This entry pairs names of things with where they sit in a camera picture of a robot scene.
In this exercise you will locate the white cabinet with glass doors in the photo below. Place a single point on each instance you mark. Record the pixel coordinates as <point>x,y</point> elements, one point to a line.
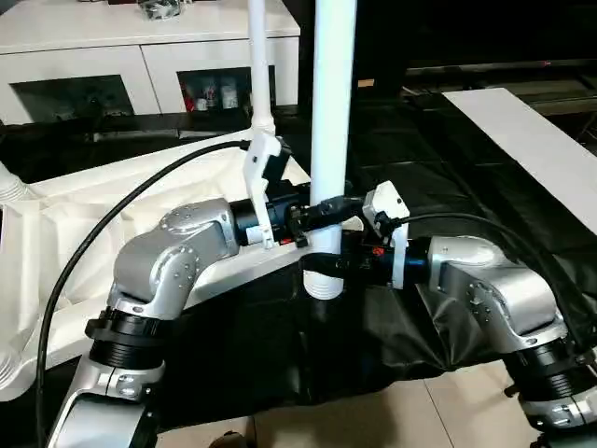
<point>140,51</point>

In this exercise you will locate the white plastic table top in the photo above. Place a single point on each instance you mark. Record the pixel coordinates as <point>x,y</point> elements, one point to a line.
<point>93,224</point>

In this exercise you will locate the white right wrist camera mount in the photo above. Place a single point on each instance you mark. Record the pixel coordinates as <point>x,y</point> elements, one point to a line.
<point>392,210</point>

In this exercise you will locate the black work mat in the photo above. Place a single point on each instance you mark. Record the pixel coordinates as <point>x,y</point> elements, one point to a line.
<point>420,186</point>

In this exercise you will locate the white flat board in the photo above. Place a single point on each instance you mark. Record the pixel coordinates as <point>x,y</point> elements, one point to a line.
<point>527,140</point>

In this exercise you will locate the small yellow-brown block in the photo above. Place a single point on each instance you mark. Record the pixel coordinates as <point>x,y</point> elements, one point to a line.
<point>366,83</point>

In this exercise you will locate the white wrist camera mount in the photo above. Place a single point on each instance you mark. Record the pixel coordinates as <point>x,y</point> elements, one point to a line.
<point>392,210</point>
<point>261,172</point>

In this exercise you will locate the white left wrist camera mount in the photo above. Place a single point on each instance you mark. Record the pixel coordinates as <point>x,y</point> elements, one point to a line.
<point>261,172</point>

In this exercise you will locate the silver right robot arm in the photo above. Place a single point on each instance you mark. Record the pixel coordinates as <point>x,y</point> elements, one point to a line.
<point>503,289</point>

